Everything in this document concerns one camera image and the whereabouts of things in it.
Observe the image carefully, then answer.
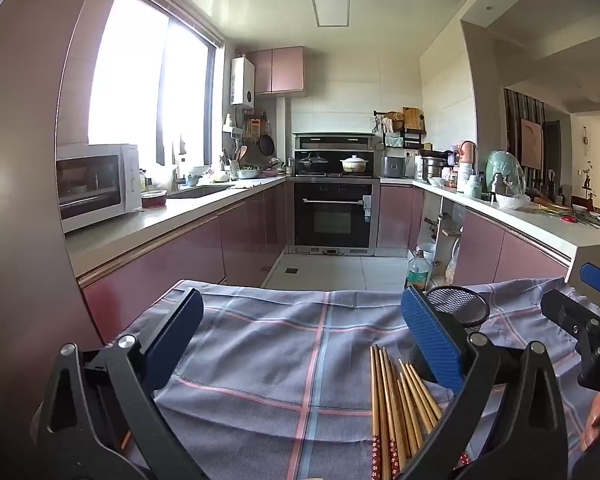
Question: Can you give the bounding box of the white wall water heater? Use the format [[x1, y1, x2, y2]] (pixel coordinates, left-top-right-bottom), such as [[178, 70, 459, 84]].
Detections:
[[230, 56, 256, 107]]

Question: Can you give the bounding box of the person's right hand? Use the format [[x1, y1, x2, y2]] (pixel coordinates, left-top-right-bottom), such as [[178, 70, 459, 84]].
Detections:
[[581, 392, 600, 453]]

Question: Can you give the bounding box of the plastic oil bottle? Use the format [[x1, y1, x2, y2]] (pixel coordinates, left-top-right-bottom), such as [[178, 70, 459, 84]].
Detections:
[[406, 249, 431, 291]]

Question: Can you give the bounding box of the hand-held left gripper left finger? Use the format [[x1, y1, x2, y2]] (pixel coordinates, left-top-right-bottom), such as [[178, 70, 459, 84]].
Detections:
[[36, 287, 205, 480]]

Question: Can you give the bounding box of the ceiling light panel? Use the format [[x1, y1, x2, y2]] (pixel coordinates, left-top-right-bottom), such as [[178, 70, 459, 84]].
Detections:
[[310, 0, 351, 28]]

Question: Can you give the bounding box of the steel kitchen sink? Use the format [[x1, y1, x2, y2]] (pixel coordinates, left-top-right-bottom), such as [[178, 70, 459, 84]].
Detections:
[[167, 185, 231, 200]]

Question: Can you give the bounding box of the white microwave oven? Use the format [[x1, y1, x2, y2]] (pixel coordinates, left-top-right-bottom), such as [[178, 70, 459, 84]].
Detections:
[[56, 143, 142, 234]]

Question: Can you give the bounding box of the black pot with glass lid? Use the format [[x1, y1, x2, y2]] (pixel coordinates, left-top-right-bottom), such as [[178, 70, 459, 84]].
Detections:
[[299, 153, 330, 173]]

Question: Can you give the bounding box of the steel stove hood unit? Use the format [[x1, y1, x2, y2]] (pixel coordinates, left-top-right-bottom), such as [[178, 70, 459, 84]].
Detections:
[[292, 132, 377, 179]]

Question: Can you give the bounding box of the kitchen window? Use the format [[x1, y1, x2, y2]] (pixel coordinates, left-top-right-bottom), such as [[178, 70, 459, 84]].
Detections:
[[87, 0, 217, 167]]

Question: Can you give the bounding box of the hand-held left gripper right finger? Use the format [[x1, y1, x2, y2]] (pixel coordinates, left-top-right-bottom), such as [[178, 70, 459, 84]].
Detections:
[[400, 286, 569, 480]]

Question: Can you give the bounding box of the grey checked tablecloth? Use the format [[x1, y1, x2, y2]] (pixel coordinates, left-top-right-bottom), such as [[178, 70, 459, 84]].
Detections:
[[107, 276, 600, 480]]

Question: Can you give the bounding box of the pink kitchen base cabinet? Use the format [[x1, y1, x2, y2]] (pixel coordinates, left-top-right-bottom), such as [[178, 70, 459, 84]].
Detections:
[[77, 180, 293, 346], [377, 184, 572, 287]]

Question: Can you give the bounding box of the pink wall cabinet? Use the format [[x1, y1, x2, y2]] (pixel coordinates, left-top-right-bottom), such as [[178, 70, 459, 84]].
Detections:
[[245, 46, 308, 97]]

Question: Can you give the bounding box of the black built-in oven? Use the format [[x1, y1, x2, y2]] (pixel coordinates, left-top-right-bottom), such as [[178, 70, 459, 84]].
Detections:
[[292, 180, 377, 251]]

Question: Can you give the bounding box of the bundle of wooden chopsticks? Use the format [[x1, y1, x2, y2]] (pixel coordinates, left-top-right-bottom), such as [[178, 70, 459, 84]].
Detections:
[[370, 344, 473, 480]]

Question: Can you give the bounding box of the striped wall panel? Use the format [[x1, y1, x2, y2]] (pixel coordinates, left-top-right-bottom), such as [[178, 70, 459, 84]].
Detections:
[[504, 88, 546, 188]]

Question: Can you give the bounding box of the black mesh utensil holder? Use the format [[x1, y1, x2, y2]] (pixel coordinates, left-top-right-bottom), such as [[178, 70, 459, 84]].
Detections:
[[406, 286, 491, 386]]

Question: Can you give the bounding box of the green appliance under plastic cover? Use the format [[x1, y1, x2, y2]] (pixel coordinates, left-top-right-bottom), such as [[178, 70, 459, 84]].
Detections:
[[485, 151, 526, 198]]

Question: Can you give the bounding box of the framed wall picture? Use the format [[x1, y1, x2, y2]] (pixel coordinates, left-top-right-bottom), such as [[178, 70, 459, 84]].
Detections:
[[519, 117, 544, 170]]

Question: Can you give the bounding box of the white bowl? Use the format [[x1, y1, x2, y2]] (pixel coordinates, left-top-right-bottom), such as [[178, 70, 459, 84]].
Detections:
[[495, 192, 531, 211]]

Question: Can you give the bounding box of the black wall rack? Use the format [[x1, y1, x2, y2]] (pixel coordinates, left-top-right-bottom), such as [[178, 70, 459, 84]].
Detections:
[[372, 107, 427, 148]]

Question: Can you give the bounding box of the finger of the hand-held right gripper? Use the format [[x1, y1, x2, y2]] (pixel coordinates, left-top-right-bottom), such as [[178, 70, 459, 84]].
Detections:
[[540, 289, 600, 342], [578, 261, 600, 320]]

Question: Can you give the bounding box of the grey refrigerator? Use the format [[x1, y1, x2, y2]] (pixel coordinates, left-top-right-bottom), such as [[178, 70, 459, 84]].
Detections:
[[0, 0, 110, 461]]

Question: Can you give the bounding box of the steel stock pot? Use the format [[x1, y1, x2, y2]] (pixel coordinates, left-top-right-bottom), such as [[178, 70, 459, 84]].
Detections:
[[420, 156, 448, 182]]

